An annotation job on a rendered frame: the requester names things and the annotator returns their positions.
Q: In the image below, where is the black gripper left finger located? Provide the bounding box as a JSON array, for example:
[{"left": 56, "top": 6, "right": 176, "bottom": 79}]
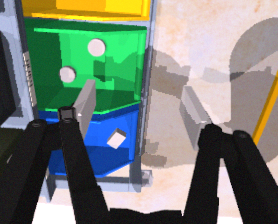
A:
[{"left": 0, "top": 79, "right": 113, "bottom": 224}]

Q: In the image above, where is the blue open bin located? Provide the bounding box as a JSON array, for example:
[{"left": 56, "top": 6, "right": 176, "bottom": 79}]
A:
[{"left": 39, "top": 104, "right": 139, "bottom": 177}]

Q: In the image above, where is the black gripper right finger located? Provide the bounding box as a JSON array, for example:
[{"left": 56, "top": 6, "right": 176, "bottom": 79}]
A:
[{"left": 179, "top": 86, "right": 278, "bottom": 224}]

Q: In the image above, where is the grey metal shelf frame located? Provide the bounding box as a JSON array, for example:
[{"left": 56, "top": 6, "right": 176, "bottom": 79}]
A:
[{"left": 0, "top": 0, "right": 157, "bottom": 203}]

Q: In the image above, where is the yellow bar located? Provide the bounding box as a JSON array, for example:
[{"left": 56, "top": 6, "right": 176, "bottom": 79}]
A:
[{"left": 252, "top": 71, "right": 278, "bottom": 146}]

